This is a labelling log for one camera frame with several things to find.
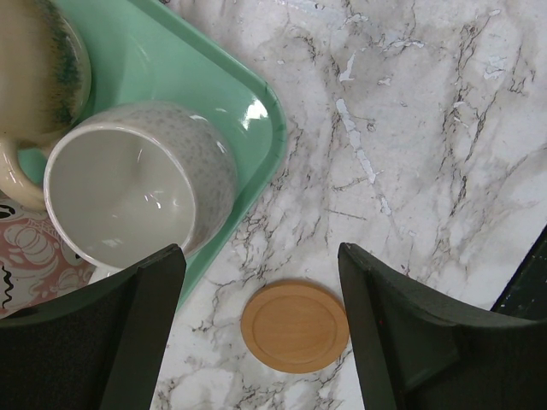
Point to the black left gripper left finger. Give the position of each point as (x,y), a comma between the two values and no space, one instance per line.
(99,347)

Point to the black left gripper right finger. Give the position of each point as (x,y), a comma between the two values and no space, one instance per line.
(417,348)

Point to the pink red mug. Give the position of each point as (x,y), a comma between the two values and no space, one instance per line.
(36,264)

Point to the light orange wooden coaster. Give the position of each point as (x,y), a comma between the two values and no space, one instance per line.
(295,326)

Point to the grey white mug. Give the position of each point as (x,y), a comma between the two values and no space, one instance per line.
(136,178)

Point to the beige ceramic mug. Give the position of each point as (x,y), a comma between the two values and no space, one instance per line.
(45,86)

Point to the green floral tray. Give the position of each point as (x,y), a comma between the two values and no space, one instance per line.
(140,51)

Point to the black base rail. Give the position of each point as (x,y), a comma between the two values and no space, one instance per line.
(525,294)

